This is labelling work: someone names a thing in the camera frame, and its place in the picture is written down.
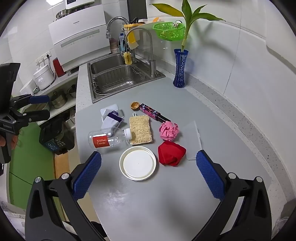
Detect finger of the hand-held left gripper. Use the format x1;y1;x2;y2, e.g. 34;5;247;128
8;109;51;127
10;94;50;110

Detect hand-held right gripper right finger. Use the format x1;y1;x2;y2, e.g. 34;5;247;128
192;150;273;241

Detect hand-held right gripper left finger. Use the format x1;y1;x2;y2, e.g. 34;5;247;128
25;151;108;241

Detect black trash bin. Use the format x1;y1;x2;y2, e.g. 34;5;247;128
38;118;76;155

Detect white paper sheet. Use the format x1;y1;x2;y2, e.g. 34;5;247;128
181;120;202;160

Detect clear bottle red label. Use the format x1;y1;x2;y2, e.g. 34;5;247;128
88;128;133;155

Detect red cloth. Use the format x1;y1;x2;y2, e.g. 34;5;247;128
158;141;187;167

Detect white round lid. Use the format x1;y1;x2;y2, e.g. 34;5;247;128
119;146;157;181

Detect white purple packet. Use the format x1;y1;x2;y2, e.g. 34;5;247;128
101;110;124;131

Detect loofah scrub pad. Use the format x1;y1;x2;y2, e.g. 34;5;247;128
129;113;154;145

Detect white plastic tray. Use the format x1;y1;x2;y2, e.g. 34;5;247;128
100;103;123;122

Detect person's left hand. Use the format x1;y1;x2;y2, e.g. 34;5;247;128
11;134;22;150

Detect white storage box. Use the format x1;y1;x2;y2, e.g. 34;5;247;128
19;79;39;94

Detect white rice cooker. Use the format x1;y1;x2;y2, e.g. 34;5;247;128
33;65;56;90

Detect white shelf unit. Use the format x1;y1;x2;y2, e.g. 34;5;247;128
35;71;79;126

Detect red kettle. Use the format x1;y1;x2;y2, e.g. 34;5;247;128
52;57;67;78

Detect pink crumpled paper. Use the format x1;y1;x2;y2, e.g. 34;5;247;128
159;121;180;142

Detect stainless steel sink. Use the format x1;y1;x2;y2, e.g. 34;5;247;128
87;53;166;104

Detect white countertop dishwasher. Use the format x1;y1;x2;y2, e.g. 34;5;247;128
48;5;112;72

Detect black pink carton box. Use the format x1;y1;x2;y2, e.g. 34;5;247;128
139;103;172;123

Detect brown plastic cup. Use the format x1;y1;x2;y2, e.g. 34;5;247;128
110;38;120;54

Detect blue white tubes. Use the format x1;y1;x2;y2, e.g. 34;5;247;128
118;33;127;52

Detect chrome sink faucet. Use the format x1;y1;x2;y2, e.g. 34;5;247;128
106;16;130;40

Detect blue glass vase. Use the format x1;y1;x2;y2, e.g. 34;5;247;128
173;49;189;88

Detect tall steel gooseneck faucet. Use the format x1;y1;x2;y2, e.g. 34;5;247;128
124;27;158;78

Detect green plastic basket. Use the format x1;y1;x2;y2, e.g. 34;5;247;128
152;21;186;42

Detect lucky bamboo plant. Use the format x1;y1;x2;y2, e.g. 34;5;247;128
150;0;226;53

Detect wire sink basket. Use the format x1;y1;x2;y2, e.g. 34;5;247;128
92;65;149;96

